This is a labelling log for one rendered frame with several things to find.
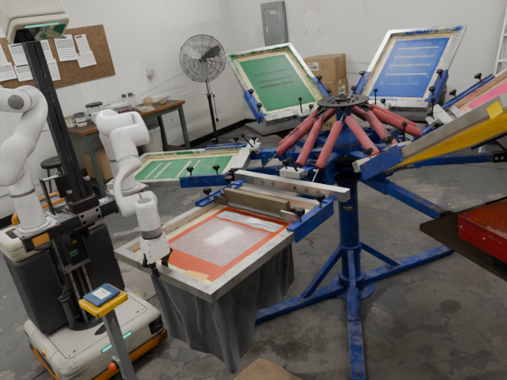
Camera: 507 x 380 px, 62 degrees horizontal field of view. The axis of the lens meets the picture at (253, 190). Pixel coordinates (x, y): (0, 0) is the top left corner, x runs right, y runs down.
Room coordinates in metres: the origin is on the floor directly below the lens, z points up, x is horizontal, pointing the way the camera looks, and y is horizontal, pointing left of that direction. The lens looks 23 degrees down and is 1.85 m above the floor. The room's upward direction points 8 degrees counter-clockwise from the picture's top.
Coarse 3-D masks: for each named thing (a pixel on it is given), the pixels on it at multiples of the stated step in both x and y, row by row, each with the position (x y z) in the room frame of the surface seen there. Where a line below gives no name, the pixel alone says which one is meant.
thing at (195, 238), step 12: (216, 216) 1.84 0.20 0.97; (252, 216) 1.79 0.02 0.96; (192, 228) 1.75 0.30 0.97; (204, 228) 1.73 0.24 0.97; (216, 228) 1.72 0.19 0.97; (228, 228) 1.70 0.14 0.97; (180, 240) 1.65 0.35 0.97; (192, 240) 1.64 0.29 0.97; (204, 240) 1.62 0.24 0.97; (216, 240) 1.61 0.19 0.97; (180, 252) 1.54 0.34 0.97; (192, 252) 1.53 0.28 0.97
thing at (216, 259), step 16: (288, 224) 1.67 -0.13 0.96; (224, 240) 1.60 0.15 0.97; (240, 240) 1.58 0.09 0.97; (256, 240) 1.56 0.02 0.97; (192, 256) 1.49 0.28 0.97; (208, 256) 1.48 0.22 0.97; (224, 256) 1.46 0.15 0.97; (240, 256) 1.45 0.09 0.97; (208, 272) 1.36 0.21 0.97; (224, 272) 1.35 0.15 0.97
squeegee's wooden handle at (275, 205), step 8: (224, 192) 1.92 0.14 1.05; (232, 192) 1.88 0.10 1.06; (240, 192) 1.86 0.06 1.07; (248, 192) 1.84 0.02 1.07; (232, 200) 1.89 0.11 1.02; (240, 200) 1.85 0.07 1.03; (248, 200) 1.82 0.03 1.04; (256, 200) 1.78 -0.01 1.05; (264, 200) 1.75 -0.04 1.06; (272, 200) 1.72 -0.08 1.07; (280, 200) 1.70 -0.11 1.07; (256, 208) 1.79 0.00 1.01; (264, 208) 1.75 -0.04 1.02; (272, 208) 1.72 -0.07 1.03; (280, 208) 1.69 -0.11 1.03; (288, 208) 1.68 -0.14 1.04
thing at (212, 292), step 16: (256, 192) 2.01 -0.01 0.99; (272, 192) 1.97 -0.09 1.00; (208, 208) 1.93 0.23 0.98; (176, 224) 1.77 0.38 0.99; (272, 240) 1.48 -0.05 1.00; (288, 240) 1.50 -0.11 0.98; (128, 256) 1.50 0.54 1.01; (256, 256) 1.37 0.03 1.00; (272, 256) 1.42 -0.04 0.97; (160, 272) 1.35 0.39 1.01; (176, 272) 1.34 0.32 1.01; (240, 272) 1.28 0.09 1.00; (192, 288) 1.23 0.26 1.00; (208, 288) 1.21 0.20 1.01; (224, 288) 1.22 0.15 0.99
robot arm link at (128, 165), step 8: (120, 160) 1.51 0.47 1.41; (128, 160) 1.50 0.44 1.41; (136, 160) 1.52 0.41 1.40; (120, 168) 1.50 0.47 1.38; (128, 168) 1.48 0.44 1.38; (136, 168) 1.51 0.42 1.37; (120, 176) 1.46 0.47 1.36; (120, 184) 1.45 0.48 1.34; (120, 192) 1.43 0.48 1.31; (120, 200) 1.41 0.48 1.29; (128, 200) 1.42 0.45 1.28; (136, 200) 1.43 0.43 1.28; (120, 208) 1.41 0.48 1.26; (128, 208) 1.40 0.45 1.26; (128, 216) 1.42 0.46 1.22
